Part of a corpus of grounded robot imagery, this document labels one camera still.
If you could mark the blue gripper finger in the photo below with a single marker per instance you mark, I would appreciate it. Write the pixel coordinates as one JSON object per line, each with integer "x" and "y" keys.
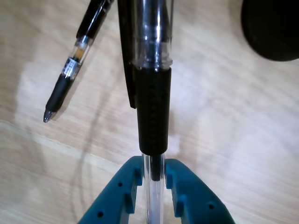
{"x": 198, "y": 198}
{"x": 114, "y": 193}

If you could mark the clear capped black pen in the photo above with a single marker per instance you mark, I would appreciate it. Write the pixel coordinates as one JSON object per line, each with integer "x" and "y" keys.
{"x": 153, "y": 105}

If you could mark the black grip retractable pen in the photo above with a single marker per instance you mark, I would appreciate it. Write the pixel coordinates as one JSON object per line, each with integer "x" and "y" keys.
{"x": 58, "y": 93}

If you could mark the black mesh pen holder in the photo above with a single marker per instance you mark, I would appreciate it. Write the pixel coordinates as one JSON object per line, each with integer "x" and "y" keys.
{"x": 273, "y": 28}

